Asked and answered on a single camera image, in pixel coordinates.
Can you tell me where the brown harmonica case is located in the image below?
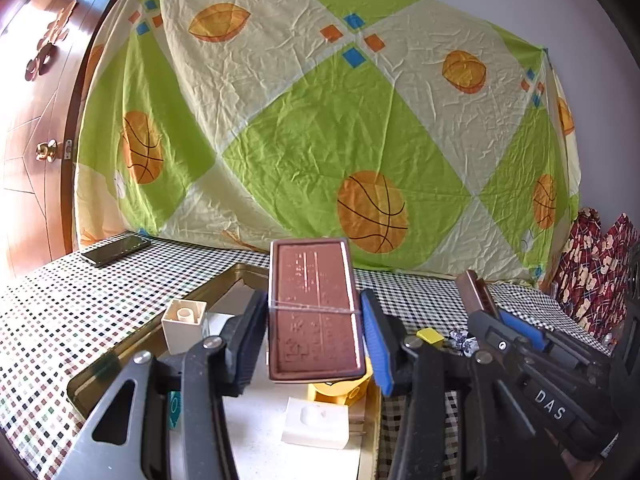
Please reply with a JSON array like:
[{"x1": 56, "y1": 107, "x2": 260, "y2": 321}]
[{"x1": 454, "y1": 270, "x2": 499, "y2": 318}]

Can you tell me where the black smartphone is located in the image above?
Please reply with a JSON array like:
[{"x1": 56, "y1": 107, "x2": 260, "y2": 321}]
[{"x1": 81, "y1": 234, "x2": 151, "y2": 268}]

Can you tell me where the brass door knob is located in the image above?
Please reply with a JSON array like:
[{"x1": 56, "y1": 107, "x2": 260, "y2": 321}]
[{"x1": 35, "y1": 139, "x2": 58, "y2": 162}]

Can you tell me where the white toy block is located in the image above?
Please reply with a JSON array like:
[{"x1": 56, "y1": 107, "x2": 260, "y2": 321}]
[{"x1": 162, "y1": 299, "x2": 206, "y2": 356}]

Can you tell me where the brown card box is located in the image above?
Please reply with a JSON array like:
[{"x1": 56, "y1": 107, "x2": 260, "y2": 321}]
[{"x1": 268, "y1": 238, "x2": 366, "y2": 384}]

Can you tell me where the red bear pattern cloth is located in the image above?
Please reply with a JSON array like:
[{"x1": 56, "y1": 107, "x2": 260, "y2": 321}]
[{"x1": 553, "y1": 208, "x2": 639, "y2": 341}]

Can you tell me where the white cork-sided box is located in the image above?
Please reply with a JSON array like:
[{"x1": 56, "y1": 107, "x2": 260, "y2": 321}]
[{"x1": 203, "y1": 282, "x2": 254, "y2": 336}]

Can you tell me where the small yellow cube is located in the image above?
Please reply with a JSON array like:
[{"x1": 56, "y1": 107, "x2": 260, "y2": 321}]
[{"x1": 416, "y1": 327, "x2": 445, "y2": 349}]

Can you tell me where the white charger box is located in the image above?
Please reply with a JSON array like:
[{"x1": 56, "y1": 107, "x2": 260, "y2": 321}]
[{"x1": 281, "y1": 398, "x2": 350, "y2": 450}]

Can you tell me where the basketball pattern hanging sheet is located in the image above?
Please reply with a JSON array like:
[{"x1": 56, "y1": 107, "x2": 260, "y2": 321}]
[{"x1": 75, "y1": 0, "x2": 580, "y2": 287}]

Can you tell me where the yellow large toy block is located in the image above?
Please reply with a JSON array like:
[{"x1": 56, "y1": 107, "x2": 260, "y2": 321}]
[{"x1": 307, "y1": 356, "x2": 373, "y2": 406}]

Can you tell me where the brown wooden door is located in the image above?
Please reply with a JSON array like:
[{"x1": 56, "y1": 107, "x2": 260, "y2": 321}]
[{"x1": 1, "y1": 0, "x2": 116, "y2": 284}]

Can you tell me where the checkered tablecloth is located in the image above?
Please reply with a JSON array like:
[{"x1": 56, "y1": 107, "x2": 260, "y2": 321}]
[{"x1": 1, "y1": 240, "x2": 606, "y2": 479}]

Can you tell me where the white paper tin liner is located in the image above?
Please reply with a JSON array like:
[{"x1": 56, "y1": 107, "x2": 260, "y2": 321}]
[{"x1": 169, "y1": 282, "x2": 371, "y2": 480}]

